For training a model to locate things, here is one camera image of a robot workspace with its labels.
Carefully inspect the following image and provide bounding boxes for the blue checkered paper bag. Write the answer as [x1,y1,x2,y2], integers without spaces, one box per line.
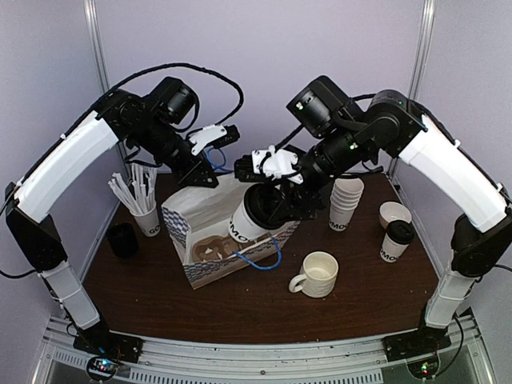
[162,174,299,290]

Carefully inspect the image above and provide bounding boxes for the brown cardboard cup carrier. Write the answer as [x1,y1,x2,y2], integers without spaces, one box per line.
[192,235,240,262]

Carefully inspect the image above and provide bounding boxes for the white paper coffee cup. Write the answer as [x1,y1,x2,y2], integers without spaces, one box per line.
[379,234,410,263]

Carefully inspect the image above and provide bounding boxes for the black coffee cup lid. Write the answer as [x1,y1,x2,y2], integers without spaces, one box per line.
[386,220,415,245]

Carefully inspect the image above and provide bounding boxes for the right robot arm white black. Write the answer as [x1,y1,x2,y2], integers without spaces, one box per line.
[274,75,511,361]

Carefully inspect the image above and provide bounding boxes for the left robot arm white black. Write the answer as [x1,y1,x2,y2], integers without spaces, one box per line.
[6,77,229,355]

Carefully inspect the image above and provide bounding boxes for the stack of white paper cups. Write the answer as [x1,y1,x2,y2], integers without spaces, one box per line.
[329,178,364,232]

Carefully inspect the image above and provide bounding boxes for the white cup holding straws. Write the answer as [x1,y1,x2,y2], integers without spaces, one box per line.
[134,206,160,238]

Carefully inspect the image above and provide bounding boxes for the white ceramic mug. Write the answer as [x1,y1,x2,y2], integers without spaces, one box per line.
[288,251,339,298]

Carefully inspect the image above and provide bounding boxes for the small white ceramic bowl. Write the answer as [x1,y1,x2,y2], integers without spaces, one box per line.
[379,201,412,230]

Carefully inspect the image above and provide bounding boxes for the stack of black lids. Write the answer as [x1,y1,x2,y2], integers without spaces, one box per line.
[106,222,139,258]

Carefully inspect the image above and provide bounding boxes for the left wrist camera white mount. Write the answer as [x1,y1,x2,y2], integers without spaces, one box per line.
[188,125,240,156]

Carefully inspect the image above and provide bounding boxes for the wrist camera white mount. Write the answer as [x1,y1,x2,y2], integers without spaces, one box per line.
[234,145,304,185]
[188,125,240,156]

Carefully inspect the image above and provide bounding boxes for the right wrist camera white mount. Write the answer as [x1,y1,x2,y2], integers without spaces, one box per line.
[234,145,304,185]

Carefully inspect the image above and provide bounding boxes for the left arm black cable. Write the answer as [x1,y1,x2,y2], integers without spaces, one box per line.
[59,62,245,137]

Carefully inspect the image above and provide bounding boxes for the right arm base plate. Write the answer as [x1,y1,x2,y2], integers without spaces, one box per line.
[382,327,451,362]

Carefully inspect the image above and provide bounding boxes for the right aluminium frame post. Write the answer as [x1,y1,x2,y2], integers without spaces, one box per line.
[408,0,436,100]

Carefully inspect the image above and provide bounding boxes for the aluminium frame post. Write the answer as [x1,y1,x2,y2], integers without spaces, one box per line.
[83,0,110,92]
[408,0,436,100]

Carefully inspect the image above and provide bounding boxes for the left aluminium frame post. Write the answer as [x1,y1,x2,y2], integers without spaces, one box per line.
[83,0,110,92]

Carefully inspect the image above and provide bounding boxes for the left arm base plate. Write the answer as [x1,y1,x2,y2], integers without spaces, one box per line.
[73,330,143,363]

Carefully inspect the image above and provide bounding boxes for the aluminium front rail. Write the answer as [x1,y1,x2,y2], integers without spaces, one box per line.
[28,314,498,383]

